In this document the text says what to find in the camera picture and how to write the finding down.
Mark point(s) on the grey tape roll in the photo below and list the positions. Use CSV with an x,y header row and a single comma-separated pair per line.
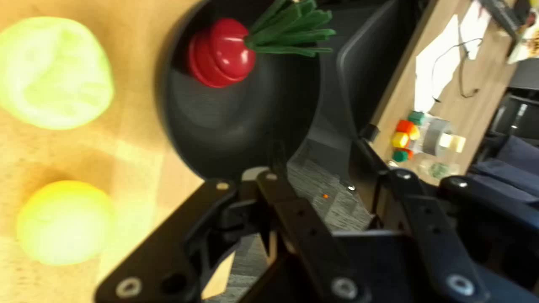
x,y
439,136

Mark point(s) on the grey office chair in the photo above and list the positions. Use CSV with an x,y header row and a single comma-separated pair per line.
x,y
368,47

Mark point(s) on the black bowl with pepper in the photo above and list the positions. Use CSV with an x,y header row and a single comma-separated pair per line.
x,y
259,121

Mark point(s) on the wooden office desk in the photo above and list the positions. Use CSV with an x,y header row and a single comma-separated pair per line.
x,y
469,101

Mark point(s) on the yellow green toy apple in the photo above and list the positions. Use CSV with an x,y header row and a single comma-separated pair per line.
x,y
65,222

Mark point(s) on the colourful toy blocks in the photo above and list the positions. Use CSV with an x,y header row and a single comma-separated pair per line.
x,y
407,136

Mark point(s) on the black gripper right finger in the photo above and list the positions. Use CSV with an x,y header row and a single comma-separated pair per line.
x,y
395,180

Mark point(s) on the white paper sheets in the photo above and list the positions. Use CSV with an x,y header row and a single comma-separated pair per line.
x,y
437,62

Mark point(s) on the red toy radish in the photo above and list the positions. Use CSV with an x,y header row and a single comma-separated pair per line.
x,y
228,49

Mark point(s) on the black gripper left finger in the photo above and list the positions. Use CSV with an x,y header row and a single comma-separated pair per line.
x,y
276,180

